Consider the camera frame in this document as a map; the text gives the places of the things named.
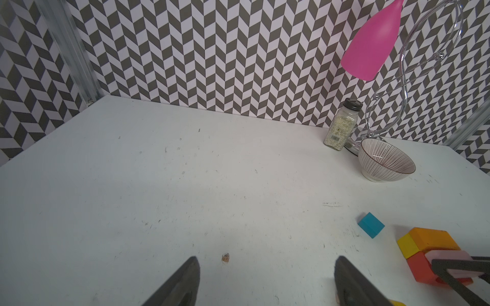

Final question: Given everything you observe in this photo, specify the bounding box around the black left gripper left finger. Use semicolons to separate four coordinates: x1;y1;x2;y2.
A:
143;256;200;306

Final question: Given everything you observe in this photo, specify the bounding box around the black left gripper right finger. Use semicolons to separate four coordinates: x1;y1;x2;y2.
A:
334;256;393;306

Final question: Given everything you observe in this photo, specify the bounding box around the pink half-round wood block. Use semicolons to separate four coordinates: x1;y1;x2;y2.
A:
424;249;485;279

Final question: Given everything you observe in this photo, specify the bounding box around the red arch wood block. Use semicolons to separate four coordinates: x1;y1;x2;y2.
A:
407;250;472;289

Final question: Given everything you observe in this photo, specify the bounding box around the orange wood block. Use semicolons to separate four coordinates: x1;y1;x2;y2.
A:
408;228;461;253

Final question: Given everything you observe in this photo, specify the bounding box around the yellow half-round wood block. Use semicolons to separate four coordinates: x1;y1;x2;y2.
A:
397;233;420;259

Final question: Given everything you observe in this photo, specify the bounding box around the yellow triangular wood block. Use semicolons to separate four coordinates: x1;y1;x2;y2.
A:
390;300;406;306

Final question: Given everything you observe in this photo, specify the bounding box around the teal wood cube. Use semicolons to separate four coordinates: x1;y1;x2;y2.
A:
357;212;385;238

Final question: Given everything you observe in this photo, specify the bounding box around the striped ceramic bowl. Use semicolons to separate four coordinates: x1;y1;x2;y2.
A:
358;138;416;182

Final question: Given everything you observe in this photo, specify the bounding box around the glass spice jar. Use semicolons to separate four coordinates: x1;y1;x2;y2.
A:
324;98;363;151

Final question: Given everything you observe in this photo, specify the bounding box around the pink lamp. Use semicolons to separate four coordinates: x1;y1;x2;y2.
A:
341;0;404;82

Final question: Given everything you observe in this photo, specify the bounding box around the chrome wire stand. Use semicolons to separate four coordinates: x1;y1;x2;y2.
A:
345;1;464;155

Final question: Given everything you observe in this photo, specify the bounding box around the left corner metal post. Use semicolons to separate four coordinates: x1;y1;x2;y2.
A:
36;0;103;105

